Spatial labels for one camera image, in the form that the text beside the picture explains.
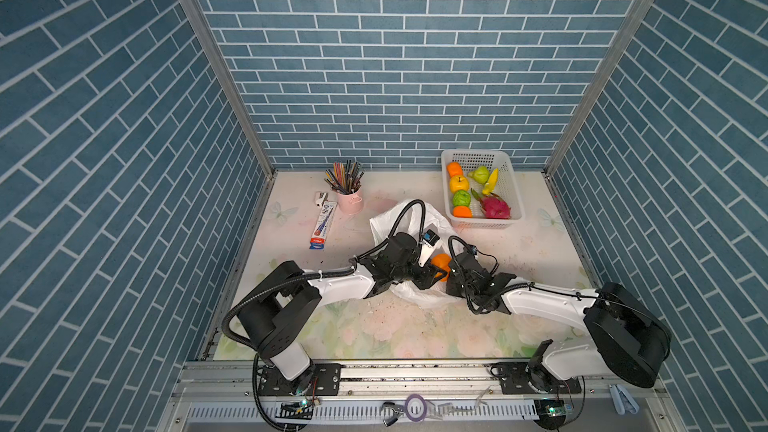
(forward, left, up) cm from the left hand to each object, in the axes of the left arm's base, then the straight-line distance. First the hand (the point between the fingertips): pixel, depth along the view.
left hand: (442, 271), depth 83 cm
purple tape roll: (-28, +7, -9) cm, 31 cm away
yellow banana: (+40, -25, -7) cm, 48 cm away
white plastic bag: (+10, +9, +13) cm, 18 cm away
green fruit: (+29, -11, -3) cm, 31 cm away
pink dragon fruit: (+25, -21, -2) cm, 33 cm away
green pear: (+41, -20, -3) cm, 46 cm away
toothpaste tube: (+21, +38, -9) cm, 44 cm away
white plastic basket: (+39, -31, -7) cm, 50 cm away
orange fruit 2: (+44, -11, -3) cm, 45 cm away
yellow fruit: (+36, -11, -2) cm, 38 cm away
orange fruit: (+25, -11, -5) cm, 28 cm away
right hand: (+1, -2, -7) cm, 8 cm away
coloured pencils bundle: (+32, +30, +5) cm, 44 cm away
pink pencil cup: (+27, +28, -3) cm, 39 cm away
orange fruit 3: (+1, 0, +4) cm, 5 cm away
